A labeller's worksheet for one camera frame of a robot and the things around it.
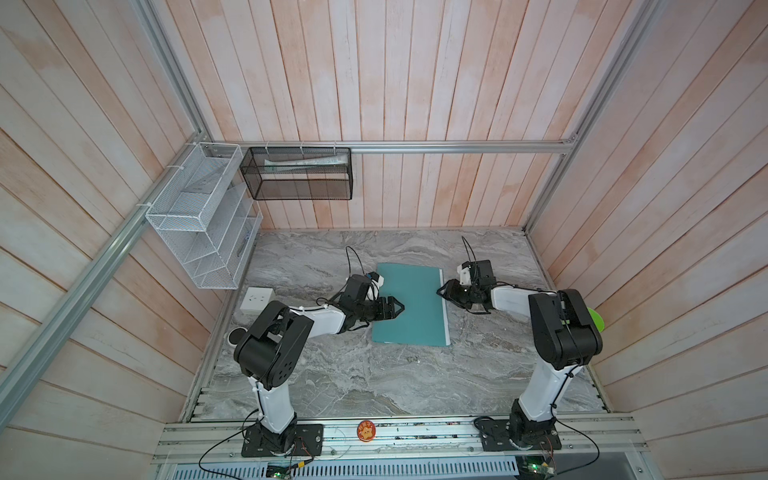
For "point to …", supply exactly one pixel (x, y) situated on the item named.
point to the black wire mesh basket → (298, 173)
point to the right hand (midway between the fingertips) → (441, 292)
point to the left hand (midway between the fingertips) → (396, 314)
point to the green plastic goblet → (597, 320)
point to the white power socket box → (256, 300)
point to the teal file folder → (425, 318)
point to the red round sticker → (366, 431)
